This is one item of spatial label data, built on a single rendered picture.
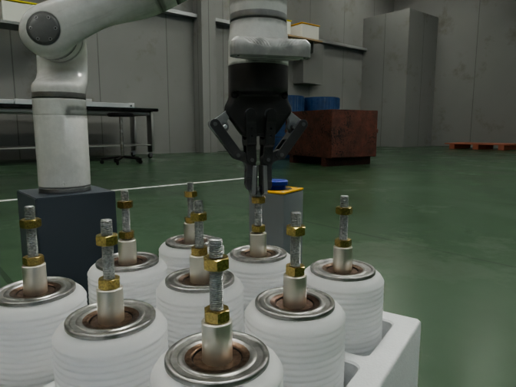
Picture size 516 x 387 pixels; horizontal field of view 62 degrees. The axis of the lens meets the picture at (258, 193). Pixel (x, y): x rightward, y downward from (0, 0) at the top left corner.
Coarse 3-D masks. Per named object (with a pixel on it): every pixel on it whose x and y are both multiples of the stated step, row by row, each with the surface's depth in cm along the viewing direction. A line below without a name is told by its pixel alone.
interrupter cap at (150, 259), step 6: (138, 252) 57; (144, 252) 57; (114, 258) 55; (138, 258) 55; (144, 258) 55; (150, 258) 55; (156, 258) 54; (96, 264) 52; (114, 264) 53; (138, 264) 52; (144, 264) 52; (150, 264) 52; (102, 270) 51; (114, 270) 50; (120, 270) 50; (126, 270) 50; (132, 270) 50; (138, 270) 51
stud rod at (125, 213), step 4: (124, 192) 52; (128, 192) 53; (124, 196) 52; (128, 196) 53; (124, 200) 52; (128, 200) 53; (128, 208) 53; (124, 212) 52; (128, 212) 53; (124, 216) 53; (128, 216) 53; (124, 220) 53; (128, 220) 53; (124, 224) 53; (128, 224) 53; (124, 228) 53; (128, 228) 53
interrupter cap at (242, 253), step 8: (240, 248) 59; (248, 248) 59; (272, 248) 59; (280, 248) 59; (232, 256) 56; (240, 256) 55; (248, 256) 56; (264, 256) 56; (272, 256) 55; (280, 256) 55
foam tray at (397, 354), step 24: (384, 312) 56; (384, 336) 50; (408, 336) 50; (360, 360) 44; (384, 360) 44; (408, 360) 50; (48, 384) 40; (360, 384) 40; (384, 384) 41; (408, 384) 51
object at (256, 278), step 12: (240, 264) 54; (252, 264) 53; (264, 264) 53; (276, 264) 54; (240, 276) 53; (252, 276) 53; (264, 276) 53; (276, 276) 53; (252, 288) 53; (264, 288) 53
